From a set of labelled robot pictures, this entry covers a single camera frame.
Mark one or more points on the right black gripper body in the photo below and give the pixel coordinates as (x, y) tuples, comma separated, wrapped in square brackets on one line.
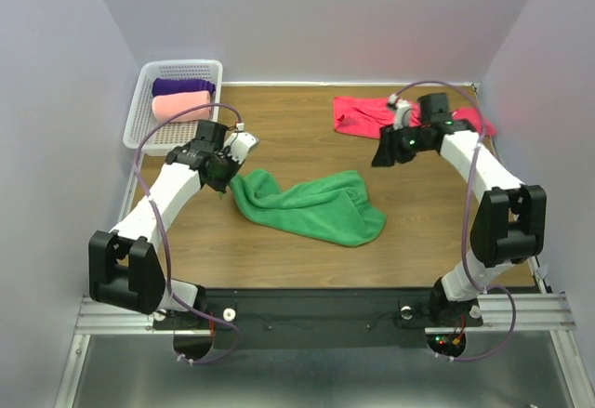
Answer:
[(405, 142)]

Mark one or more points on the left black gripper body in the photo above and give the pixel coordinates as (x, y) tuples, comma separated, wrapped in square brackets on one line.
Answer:
[(227, 169)]

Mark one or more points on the green towel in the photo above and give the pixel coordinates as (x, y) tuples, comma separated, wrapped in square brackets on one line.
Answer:
[(334, 209)]

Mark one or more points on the pink towel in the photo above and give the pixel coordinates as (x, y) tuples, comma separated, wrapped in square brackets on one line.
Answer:
[(165, 106)]

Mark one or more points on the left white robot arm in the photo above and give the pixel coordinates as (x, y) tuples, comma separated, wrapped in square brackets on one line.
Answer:
[(123, 264)]

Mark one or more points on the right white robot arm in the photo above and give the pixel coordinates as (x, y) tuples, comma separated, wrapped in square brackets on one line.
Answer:
[(509, 225)]

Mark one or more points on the red towel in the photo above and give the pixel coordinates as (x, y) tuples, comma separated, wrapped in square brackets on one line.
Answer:
[(365, 117)]

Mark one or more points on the rolled purple towel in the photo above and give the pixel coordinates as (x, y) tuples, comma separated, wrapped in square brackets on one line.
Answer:
[(164, 87)]

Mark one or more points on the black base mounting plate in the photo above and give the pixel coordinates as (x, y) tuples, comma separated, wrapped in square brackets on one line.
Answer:
[(333, 318)]

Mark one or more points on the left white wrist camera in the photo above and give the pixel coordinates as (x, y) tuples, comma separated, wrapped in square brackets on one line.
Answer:
[(239, 145)]

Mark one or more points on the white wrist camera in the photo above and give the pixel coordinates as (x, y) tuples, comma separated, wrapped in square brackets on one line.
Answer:
[(239, 145), (402, 110)]

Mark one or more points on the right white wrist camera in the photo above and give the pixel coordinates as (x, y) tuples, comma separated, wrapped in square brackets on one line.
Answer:
[(402, 110)]

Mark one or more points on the aluminium frame rail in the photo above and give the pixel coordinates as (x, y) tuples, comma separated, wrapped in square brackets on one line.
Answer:
[(534, 312)]

